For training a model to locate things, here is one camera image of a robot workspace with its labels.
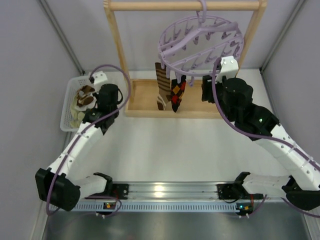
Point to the white plastic basket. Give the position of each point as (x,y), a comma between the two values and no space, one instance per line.
(73,85)

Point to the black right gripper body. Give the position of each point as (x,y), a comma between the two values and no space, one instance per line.
(207,89)

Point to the aluminium mounting rail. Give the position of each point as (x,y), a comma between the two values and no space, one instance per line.
(169,191)

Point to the brown striped sock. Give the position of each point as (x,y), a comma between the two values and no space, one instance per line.
(86,89)
(164,87)

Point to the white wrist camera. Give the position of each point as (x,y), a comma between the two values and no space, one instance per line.
(98,78)
(229,68)

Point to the purple round clip hanger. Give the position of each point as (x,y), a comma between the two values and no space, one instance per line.
(196,42)

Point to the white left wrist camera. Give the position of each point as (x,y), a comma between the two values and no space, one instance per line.
(98,78)

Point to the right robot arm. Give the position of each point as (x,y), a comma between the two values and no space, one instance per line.
(301,187)

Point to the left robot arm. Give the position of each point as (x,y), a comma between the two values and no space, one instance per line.
(60,184)

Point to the pale green sock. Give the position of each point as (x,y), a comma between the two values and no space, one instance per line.
(76,116)

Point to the white slotted cable duct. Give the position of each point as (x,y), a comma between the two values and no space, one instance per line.
(177,207)

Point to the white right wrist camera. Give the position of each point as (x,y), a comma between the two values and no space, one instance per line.
(229,68)

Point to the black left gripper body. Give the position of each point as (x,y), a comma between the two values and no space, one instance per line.
(97,99)

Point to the wooden hanger rack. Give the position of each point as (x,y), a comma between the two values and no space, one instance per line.
(142,102)

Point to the white sock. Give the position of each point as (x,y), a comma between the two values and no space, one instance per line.
(84,101)

